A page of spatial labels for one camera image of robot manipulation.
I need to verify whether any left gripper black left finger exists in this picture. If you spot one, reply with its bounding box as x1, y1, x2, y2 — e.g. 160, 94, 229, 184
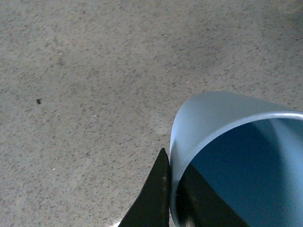
120, 148, 171, 227

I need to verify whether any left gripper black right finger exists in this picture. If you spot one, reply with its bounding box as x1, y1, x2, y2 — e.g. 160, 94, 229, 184
177, 164, 249, 227

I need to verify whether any light blue plastic cup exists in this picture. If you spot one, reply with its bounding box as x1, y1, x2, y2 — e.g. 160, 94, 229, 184
169, 91, 303, 227

